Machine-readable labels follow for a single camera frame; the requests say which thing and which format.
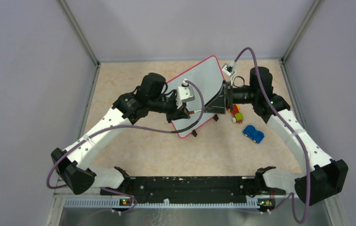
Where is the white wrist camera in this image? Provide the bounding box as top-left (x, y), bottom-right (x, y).
top-left (221, 61), bottom-right (237, 78)
top-left (177, 82), bottom-right (195, 103)

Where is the pink-framed whiteboard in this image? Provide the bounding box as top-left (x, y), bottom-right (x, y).
top-left (167, 55), bottom-right (224, 138)

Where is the aluminium frame rail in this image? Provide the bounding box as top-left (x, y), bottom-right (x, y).
top-left (45, 176), bottom-right (350, 226)

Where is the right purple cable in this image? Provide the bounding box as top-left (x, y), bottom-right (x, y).
top-left (234, 47), bottom-right (311, 225)

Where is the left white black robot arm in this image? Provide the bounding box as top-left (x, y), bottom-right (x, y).
top-left (50, 73), bottom-right (194, 195)

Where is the blue toy car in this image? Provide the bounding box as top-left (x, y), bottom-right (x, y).
top-left (243, 125), bottom-right (265, 144)

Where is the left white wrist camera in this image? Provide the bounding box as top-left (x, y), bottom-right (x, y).
top-left (177, 82), bottom-right (195, 103)

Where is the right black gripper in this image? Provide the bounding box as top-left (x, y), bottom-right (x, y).
top-left (203, 81), bottom-right (258, 114)

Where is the colourful toy brick figure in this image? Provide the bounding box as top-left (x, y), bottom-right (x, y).
top-left (230, 105), bottom-right (244, 124)

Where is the white marker pen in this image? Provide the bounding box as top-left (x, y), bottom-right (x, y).
top-left (188, 109), bottom-right (204, 114)

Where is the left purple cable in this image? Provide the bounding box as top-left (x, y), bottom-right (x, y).
top-left (46, 80), bottom-right (205, 216)

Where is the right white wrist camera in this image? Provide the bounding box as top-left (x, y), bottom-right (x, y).
top-left (221, 61), bottom-right (237, 78)

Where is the purple cable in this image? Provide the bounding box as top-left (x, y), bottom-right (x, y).
top-left (46, 80), bottom-right (205, 216)
top-left (234, 47), bottom-right (311, 225)

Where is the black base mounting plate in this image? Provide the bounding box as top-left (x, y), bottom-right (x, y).
top-left (117, 176), bottom-right (286, 204)

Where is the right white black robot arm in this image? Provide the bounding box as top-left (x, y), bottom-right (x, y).
top-left (205, 67), bottom-right (348, 206)

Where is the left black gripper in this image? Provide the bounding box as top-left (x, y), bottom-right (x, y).
top-left (148, 92), bottom-right (190, 123)

